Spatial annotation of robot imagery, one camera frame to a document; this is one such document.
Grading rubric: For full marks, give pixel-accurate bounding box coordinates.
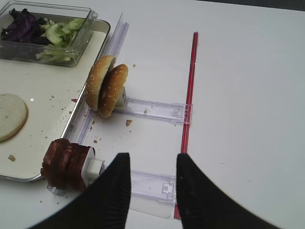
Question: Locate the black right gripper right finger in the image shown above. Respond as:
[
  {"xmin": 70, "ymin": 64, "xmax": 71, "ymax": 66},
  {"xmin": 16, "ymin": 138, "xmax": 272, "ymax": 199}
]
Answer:
[{"xmin": 176, "ymin": 153, "xmax": 276, "ymax": 229}]

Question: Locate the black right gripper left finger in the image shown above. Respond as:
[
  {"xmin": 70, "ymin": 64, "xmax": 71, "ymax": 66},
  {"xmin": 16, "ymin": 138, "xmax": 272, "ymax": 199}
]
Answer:
[{"xmin": 33, "ymin": 153, "xmax": 131, "ymax": 229}]

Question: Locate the white pusher block at patties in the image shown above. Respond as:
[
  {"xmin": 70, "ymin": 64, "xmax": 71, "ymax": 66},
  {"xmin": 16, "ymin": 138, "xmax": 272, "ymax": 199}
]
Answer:
[{"xmin": 81, "ymin": 147, "xmax": 105, "ymax": 187}]

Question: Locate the stack of meat patties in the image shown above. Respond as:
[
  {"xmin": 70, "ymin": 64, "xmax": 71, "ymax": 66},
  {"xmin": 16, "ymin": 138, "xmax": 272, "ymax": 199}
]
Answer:
[{"xmin": 41, "ymin": 138, "xmax": 93, "ymax": 192}]

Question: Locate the green lettuce in container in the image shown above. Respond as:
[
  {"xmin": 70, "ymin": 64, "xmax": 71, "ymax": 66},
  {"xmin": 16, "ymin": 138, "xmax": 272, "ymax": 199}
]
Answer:
[{"xmin": 36, "ymin": 18, "xmax": 84, "ymax": 63}]

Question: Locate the right clear acrylic divider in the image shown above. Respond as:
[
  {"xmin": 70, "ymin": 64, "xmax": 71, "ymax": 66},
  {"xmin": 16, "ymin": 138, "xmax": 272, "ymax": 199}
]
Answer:
[{"xmin": 61, "ymin": 17, "xmax": 129, "ymax": 145}]

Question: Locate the right red strip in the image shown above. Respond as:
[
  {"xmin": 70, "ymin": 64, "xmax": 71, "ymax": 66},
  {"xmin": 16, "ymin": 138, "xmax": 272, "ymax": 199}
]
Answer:
[{"xmin": 173, "ymin": 31, "xmax": 199, "ymax": 219}]

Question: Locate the white pusher block at buns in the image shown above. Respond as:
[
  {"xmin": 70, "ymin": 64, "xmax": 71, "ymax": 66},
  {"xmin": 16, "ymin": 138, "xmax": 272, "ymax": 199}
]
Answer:
[{"xmin": 115, "ymin": 87, "xmax": 128, "ymax": 110}]

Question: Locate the front sesame bun top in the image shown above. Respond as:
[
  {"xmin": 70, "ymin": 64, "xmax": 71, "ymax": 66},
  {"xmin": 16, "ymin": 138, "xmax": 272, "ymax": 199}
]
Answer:
[{"xmin": 85, "ymin": 55, "xmax": 116, "ymax": 111}]

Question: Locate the sesame bun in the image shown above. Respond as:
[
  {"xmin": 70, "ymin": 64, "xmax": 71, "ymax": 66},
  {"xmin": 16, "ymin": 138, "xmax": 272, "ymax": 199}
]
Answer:
[
  {"xmin": 98, "ymin": 64, "xmax": 128, "ymax": 118},
  {"xmin": 85, "ymin": 55, "xmax": 116, "ymax": 111}
]

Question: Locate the rear sesame bun top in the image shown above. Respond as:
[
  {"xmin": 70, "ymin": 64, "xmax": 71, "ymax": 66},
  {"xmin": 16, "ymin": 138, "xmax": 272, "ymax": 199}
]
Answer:
[{"xmin": 98, "ymin": 64, "xmax": 128, "ymax": 118}]

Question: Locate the white metal tray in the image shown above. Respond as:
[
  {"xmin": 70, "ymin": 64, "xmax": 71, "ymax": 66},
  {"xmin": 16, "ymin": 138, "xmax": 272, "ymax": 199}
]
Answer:
[{"xmin": 0, "ymin": 20, "xmax": 111, "ymax": 182}]

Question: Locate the bottom bun slice on tray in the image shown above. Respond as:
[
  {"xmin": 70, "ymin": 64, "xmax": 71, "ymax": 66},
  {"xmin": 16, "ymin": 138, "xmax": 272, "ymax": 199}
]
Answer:
[{"xmin": 0, "ymin": 94, "xmax": 28, "ymax": 142}]

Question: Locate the clear plastic salad container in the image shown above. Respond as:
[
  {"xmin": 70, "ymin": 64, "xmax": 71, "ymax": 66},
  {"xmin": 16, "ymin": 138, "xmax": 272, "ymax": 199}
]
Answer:
[{"xmin": 0, "ymin": 0, "xmax": 98, "ymax": 67}]

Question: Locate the right lower clear rail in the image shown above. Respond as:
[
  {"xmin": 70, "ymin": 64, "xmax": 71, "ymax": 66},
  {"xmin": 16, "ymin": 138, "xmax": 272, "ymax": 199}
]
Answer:
[{"xmin": 47, "ymin": 169, "xmax": 178, "ymax": 205}]

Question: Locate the clear rail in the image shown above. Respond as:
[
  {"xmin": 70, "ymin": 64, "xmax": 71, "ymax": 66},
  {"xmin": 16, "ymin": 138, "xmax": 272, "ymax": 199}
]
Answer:
[
  {"xmin": 114, "ymin": 97, "xmax": 193, "ymax": 124},
  {"xmin": 47, "ymin": 169, "xmax": 178, "ymax": 205}
]

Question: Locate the right upper clear rail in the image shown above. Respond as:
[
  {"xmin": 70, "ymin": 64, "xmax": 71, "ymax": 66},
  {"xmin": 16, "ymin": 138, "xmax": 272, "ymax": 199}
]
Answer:
[{"xmin": 114, "ymin": 97, "xmax": 193, "ymax": 124}]

